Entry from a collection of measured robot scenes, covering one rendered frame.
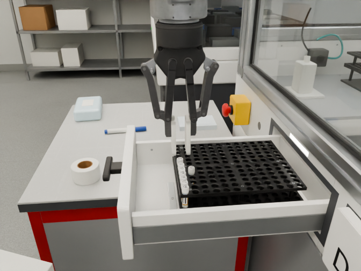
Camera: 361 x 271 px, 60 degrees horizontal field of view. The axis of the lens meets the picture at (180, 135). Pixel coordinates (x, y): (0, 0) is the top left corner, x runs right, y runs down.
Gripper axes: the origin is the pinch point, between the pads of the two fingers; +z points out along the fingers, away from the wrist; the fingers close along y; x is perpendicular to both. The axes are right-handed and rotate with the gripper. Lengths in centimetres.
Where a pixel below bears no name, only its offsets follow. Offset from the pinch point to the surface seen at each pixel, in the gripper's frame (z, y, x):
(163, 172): 12.7, -3.3, 7.1
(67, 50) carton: 59, -112, 373
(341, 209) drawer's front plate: 3.8, 21.4, -18.8
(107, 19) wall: 27, -62, 415
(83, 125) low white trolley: 20, -30, 50
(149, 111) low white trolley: 20, -7, 62
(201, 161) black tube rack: 6.3, 4.1, 0.8
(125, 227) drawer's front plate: 7.1, -9.8, -15.4
